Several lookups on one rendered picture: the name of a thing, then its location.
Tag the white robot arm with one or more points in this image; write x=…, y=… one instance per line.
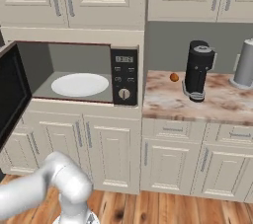
x=66, y=182

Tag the black built-in microwave oven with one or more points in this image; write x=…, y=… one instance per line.
x=124, y=76

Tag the white round microwave plate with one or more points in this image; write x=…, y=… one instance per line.
x=80, y=85

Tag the black microwave door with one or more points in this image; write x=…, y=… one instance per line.
x=11, y=93

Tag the small orange round food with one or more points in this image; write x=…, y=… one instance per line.
x=174, y=77

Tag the cream drawer front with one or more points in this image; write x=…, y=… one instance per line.
x=174, y=130
x=230, y=134

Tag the cream base cupboard door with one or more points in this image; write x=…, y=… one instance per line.
x=227, y=175
x=113, y=155
x=171, y=168
x=18, y=155
x=57, y=135

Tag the black coffee machine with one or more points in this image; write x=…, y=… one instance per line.
x=197, y=70

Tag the silver cylindrical kettle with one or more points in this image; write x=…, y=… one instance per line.
x=245, y=65

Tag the white wall socket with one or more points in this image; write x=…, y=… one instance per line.
x=236, y=62
x=215, y=61

